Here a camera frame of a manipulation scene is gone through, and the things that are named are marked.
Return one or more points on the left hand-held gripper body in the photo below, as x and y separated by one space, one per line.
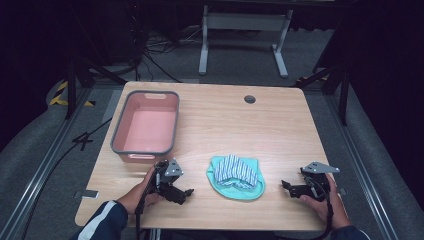
168 176

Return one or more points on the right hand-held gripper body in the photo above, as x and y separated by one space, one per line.
313 181

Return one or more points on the teal cloth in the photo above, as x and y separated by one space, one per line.
245 193

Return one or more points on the blue striped sock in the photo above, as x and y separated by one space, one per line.
235 171

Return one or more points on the pink plastic basin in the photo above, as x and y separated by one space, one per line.
146 126

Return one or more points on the person's left hand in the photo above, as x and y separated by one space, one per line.
146 191

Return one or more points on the person's right hand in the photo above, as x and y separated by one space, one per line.
328 206

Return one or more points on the black tripod stand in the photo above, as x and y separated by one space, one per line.
80 71
336 80

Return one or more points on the yellow black floor tape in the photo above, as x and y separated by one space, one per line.
63 96

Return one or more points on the white metal stand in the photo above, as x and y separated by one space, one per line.
245 21

